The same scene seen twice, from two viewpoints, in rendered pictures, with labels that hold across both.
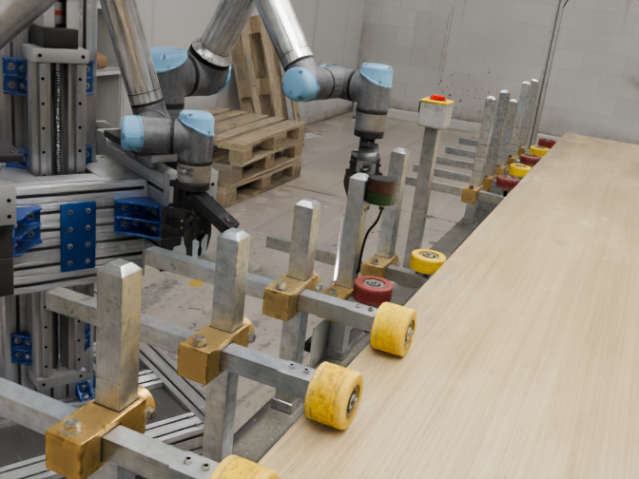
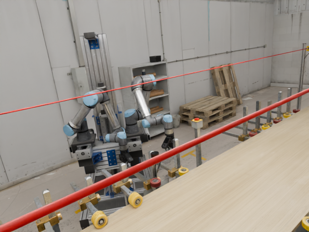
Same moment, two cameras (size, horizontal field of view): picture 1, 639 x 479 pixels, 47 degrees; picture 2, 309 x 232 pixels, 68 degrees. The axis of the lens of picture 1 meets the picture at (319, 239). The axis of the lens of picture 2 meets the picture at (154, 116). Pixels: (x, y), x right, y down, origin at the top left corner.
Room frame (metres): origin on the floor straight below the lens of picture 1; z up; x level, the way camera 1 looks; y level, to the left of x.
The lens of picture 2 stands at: (0.14, -0.96, 1.87)
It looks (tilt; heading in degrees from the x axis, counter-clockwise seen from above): 17 degrees down; 32
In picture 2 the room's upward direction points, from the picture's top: 6 degrees counter-clockwise
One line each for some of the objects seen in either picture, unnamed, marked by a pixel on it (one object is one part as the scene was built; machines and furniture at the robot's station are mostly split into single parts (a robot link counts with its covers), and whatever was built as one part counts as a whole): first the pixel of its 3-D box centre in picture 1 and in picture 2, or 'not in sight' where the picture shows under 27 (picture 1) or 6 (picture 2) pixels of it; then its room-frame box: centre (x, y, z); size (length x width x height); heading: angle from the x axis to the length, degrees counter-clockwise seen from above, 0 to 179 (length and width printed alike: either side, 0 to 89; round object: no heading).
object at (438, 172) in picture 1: (466, 178); (248, 129); (2.82, -0.55, 0.82); 0.43 x 0.03 x 0.04; 68
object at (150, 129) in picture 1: (148, 132); (113, 137); (1.54, 0.39, 1.12); 0.11 x 0.11 x 0.08; 10
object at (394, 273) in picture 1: (346, 261); (168, 168); (1.66, -0.07, 0.84); 0.43 x 0.03 x 0.04; 68
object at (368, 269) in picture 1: (380, 266); (175, 171); (1.65, -0.15, 0.84); 0.13 x 0.06 x 0.05; 158
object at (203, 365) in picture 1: (218, 346); (89, 201); (0.96, 0.13, 0.95); 0.13 x 0.06 x 0.05; 158
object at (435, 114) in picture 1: (435, 114); (197, 124); (1.91, -0.26, 1.18); 0.07 x 0.07 x 0.08; 68
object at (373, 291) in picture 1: (370, 306); (156, 186); (1.37, -0.12, 0.85); 0.08 x 0.08 x 0.11
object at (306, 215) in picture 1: (294, 324); (127, 192); (1.21, 0.03, 0.87); 0.03 x 0.03 x 0.48; 68
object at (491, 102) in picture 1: (479, 162); (245, 127); (2.60, -0.54, 0.93); 0.03 x 0.03 x 0.48; 68
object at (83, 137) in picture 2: not in sight; (83, 134); (1.58, 0.83, 1.09); 0.15 x 0.15 x 0.10
